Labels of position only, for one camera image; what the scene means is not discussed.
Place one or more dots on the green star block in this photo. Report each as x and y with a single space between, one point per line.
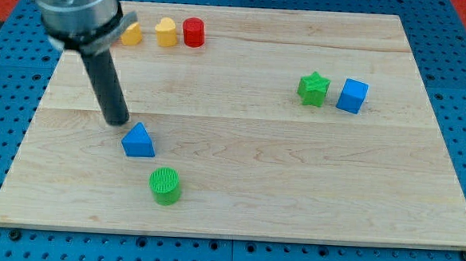
312 89

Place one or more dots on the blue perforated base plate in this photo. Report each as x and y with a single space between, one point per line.
436 31

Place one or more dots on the green cylinder block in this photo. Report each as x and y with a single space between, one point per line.
164 184

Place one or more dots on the blue triangle block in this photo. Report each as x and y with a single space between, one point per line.
137 142

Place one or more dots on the wooden board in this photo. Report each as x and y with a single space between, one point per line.
253 162

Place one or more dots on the yellow pentagon block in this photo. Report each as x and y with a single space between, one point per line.
132 35

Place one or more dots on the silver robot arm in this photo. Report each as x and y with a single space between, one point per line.
88 26

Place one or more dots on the yellow heart block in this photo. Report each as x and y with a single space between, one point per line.
166 32

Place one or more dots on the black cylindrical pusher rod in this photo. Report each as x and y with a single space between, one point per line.
106 87

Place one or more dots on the blue cube block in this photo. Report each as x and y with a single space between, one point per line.
352 96

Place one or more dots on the red cylinder block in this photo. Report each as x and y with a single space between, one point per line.
193 31

